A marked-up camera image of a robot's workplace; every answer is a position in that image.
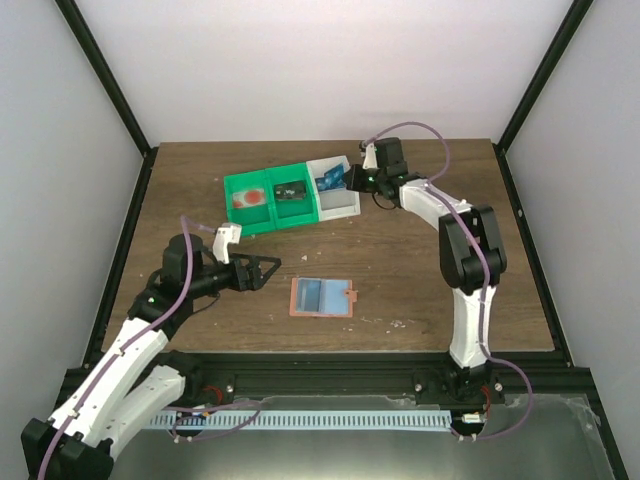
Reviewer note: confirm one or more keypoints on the red white card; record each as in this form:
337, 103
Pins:
248, 198

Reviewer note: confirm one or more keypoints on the black frame post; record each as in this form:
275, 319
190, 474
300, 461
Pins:
561, 40
93, 53

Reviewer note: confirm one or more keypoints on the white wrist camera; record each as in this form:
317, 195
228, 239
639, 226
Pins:
369, 155
227, 234

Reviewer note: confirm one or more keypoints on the middle green bin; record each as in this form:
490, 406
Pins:
293, 200

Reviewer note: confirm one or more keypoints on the left black frame post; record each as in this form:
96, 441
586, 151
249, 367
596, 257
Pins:
93, 53

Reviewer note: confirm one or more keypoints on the green bin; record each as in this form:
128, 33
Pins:
293, 200
256, 220

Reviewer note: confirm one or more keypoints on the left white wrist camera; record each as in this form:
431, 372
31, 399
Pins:
227, 234

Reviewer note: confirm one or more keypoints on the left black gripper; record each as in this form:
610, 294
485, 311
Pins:
255, 282

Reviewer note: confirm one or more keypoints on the right black frame post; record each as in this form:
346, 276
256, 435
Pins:
561, 40

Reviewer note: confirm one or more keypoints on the white bin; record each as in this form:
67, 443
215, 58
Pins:
336, 204

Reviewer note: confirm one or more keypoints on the light blue slotted cable duct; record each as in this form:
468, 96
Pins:
307, 420

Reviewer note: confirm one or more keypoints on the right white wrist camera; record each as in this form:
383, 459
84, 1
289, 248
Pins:
369, 155

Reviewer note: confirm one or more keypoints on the left green bin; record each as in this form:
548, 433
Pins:
256, 220

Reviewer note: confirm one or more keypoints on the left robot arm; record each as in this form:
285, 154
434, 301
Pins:
129, 385

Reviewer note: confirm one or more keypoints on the black VIP card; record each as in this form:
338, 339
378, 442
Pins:
291, 192

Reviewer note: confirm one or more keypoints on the black aluminium front rail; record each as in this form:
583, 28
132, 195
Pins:
281, 374

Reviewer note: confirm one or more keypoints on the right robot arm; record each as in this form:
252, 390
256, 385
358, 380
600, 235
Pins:
472, 256

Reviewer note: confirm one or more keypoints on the blue card in bin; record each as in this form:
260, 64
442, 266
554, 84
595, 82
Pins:
329, 184

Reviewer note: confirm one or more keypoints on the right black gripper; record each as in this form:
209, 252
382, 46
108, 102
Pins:
355, 184

